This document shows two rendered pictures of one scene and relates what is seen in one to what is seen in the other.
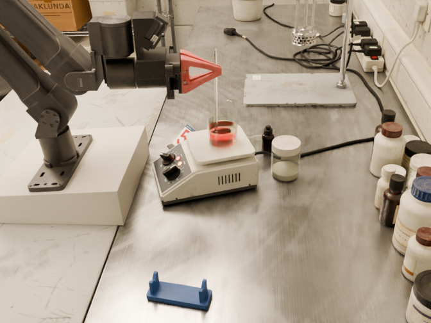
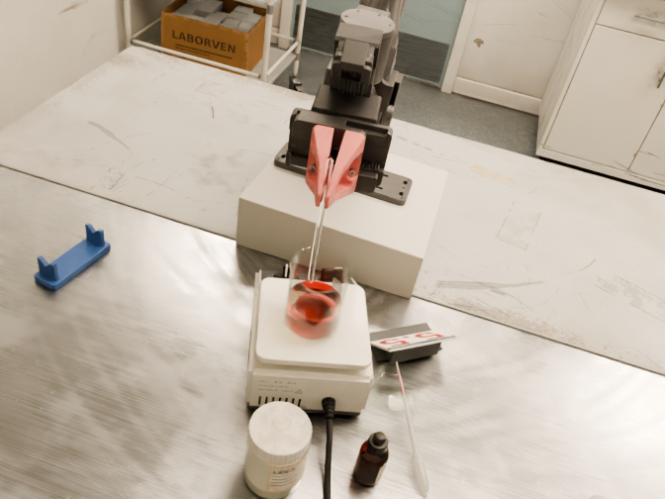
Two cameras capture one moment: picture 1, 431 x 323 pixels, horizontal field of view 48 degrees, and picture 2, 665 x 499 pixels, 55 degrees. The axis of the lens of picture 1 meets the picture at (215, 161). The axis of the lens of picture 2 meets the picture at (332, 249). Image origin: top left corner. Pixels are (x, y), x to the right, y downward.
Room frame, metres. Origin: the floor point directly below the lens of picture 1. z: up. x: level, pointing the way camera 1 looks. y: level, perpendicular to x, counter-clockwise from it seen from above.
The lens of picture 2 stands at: (0.88, -0.49, 1.48)
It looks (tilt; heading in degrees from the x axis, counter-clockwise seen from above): 40 degrees down; 93
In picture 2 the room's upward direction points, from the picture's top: 11 degrees clockwise
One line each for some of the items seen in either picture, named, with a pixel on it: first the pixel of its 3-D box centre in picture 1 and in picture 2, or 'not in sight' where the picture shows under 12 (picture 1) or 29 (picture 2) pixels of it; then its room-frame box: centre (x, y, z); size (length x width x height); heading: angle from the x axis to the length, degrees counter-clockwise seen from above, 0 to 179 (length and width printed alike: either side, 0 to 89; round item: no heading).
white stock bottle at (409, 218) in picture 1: (421, 215); not in sight; (0.61, -0.33, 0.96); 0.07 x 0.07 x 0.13
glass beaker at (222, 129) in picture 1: (223, 125); (315, 299); (0.84, -0.02, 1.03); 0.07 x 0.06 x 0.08; 91
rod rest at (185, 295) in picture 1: (178, 288); (72, 253); (0.52, 0.07, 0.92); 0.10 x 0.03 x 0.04; 74
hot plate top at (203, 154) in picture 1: (219, 143); (313, 321); (0.84, -0.01, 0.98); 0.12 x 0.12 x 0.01; 13
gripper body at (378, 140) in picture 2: (156, 72); (341, 135); (0.83, 0.10, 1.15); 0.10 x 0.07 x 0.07; 2
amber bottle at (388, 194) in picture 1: (393, 199); not in sight; (0.68, -0.31, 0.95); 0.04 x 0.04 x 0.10
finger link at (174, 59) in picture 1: (195, 73); (321, 170); (0.82, 0.03, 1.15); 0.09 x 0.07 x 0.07; 92
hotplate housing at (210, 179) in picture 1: (208, 163); (308, 331); (0.84, 0.02, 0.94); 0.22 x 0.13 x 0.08; 103
